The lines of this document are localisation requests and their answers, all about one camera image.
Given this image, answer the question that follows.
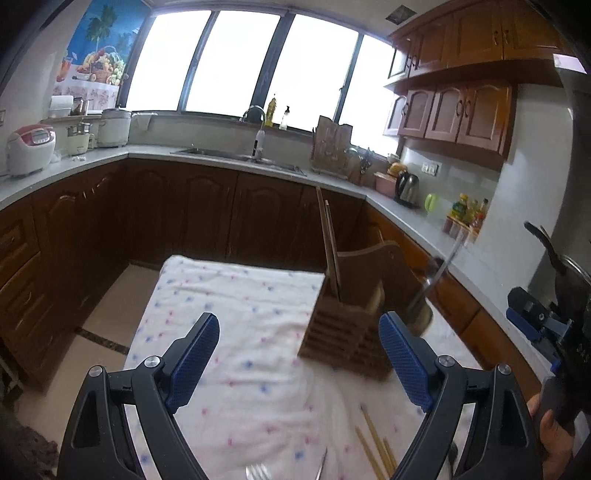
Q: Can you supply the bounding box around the metal spoon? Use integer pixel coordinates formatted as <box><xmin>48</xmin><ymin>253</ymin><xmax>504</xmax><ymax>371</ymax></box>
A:
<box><xmin>314</xmin><ymin>447</ymin><xmax>328</xmax><ymax>480</ymax></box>
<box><xmin>406</xmin><ymin>240</ymin><xmax>463</xmax><ymax>318</ymax></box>

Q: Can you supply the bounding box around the kitchen faucet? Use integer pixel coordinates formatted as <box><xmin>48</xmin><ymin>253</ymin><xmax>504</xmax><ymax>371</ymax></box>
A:
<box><xmin>240</xmin><ymin>105</ymin><xmax>266</xmax><ymax>160</ymax></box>

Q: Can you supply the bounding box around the right hand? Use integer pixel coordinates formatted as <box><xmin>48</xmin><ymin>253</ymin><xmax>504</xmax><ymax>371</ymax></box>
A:
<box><xmin>539</xmin><ymin>410</ymin><xmax>576</xmax><ymax>480</ymax></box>

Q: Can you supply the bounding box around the black pan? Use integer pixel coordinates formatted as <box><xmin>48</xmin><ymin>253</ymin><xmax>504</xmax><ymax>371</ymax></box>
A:
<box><xmin>524</xmin><ymin>221</ymin><xmax>590</xmax><ymax>309</ymax></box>

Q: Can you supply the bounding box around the yellow oil bottle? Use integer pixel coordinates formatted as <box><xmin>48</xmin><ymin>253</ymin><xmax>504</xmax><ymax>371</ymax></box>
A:
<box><xmin>449</xmin><ymin>194</ymin><xmax>469</xmax><ymax>223</ymax></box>

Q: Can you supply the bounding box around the metal fork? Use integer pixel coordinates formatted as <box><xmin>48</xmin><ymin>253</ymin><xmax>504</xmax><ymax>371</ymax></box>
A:
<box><xmin>245</xmin><ymin>464</ymin><xmax>273</xmax><ymax>480</ymax></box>

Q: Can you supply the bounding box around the white floral tablecloth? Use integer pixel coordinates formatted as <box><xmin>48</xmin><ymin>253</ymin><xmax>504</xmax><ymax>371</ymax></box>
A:
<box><xmin>125</xmin><ymin>256</ymin><xmax>424</xmax><ymax>479</ymax></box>

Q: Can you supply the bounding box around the metal spoon on table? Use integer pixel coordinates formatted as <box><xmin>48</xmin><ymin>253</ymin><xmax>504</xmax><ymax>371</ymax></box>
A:
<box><xmin>314</xmin><ymin>447</ymin><xmax>328</xmax><ymax>480</ymax></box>

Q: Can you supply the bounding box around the green cup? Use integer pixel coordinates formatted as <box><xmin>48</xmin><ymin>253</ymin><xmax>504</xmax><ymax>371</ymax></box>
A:
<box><xmin>424</xmin><ymin>193</ymin><xmax>439</xmax><ymax>213</ymax></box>

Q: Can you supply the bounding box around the wooden utensil holder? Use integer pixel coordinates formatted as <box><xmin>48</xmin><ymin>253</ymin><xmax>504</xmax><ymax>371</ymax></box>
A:
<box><xmin>297</xmin><ymin>241</ymin><xmax>433</xmax><ymax>381</ymax></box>

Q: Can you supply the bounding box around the electric kettle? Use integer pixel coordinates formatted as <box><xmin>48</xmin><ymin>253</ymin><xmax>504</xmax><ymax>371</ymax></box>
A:
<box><xmin>394</xmin><ymin>171</ymin><xmax>420</xmax><ymax>208</ymax></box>

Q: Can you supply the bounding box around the pink container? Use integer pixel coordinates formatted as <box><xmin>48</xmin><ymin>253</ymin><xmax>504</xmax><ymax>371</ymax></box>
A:
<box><xmin>374</xmin><ymin>172</ymin><xmax>397</xmax><ymax>198</ymax></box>

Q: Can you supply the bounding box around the wooden dish rack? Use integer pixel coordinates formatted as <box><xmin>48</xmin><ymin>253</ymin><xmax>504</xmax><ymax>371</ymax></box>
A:
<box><xmin>311</xmin><ymin>116</ymin><xmax>362</xmax><ymax>185</ymax></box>

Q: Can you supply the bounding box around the white red rice cooker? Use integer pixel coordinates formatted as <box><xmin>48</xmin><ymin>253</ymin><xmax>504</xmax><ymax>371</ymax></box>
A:
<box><xmin>6</xmin><ymin>124</ymin><xmax>56</xmax><ymax>177</ymax></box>

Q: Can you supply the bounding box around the yellow dish soap bottle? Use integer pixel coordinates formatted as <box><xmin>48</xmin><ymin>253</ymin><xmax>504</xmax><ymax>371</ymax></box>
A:
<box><xmin>264</xmin><ymin>95</ymin><xmax>276</xmax><ymax>127</ymax></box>

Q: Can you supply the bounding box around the fruit poster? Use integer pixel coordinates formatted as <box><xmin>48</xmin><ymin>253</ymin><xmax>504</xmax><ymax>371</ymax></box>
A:
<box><xmin>53</xmin><ymin>0</ymin><xmax>151</xmax><ymax>111</ymax></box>

